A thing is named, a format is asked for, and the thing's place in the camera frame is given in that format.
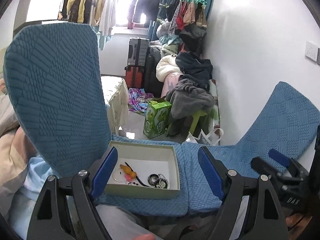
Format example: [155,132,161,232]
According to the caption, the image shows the hanging clothes rack garments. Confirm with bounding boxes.
[58,0,117,50]

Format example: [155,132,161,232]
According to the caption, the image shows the red suitcase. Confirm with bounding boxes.
[125,66,144,89]

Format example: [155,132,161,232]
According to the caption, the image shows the left blue chair backrest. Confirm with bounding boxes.
[4,23,111,177]

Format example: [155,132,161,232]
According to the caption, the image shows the pink plastic charm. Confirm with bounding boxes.
[124,174,133,182]

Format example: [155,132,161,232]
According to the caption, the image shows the green round pendant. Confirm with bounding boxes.
[156,178,169,189]

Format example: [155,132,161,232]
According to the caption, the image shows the cream puffy jacket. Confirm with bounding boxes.
[156,55,183,82]

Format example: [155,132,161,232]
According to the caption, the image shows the green printed carton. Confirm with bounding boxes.
[143,98,172,139]

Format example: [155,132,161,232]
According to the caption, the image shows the purple patterned cloth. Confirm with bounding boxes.
[128,88,153,115]

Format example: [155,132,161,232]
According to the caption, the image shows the cream lace covered table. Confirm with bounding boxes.
[101,76,129,135]

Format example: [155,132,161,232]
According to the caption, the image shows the right blue chair backrest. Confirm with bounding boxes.
[234,81,319,177]

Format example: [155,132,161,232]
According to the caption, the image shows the orange gourd pendant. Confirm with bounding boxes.
[120,164,136,179]

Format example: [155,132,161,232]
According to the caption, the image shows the blue textured chair cover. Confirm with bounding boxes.
[94,134,276,218]

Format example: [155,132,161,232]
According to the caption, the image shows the dark navy garment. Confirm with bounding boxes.
[175,51,213,91]

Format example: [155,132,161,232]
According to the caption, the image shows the right hand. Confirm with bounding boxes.
[286,213,312,232]

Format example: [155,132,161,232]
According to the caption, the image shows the green cardboard box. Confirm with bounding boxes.
[105,141,181,199]

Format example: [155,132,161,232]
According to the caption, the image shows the black rhinestone hair clip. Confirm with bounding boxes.
[125,162,150,187]

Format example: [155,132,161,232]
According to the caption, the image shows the silver hoop ring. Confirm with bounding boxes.
[112,168,130,183]

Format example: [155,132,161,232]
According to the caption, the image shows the white wall switch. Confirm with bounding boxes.
[305,41,318,62]

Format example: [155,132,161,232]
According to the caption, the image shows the blue chair backrest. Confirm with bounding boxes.
[4,23,111,177]
[234,81,319,177]

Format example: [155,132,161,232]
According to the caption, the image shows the grey fleece garment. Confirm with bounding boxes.
[165,79,215,120]

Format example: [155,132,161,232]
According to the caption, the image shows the green plastic stool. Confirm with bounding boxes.
[167,110,208,136]

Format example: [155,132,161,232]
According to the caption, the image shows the white plastic bag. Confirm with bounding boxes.
[185,128,224,146]

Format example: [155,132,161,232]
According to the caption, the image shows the grey suitcase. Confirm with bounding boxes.
[127,37,149,67]

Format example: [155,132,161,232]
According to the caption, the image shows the woven black tan bangle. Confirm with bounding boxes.
[148,174,161,187]

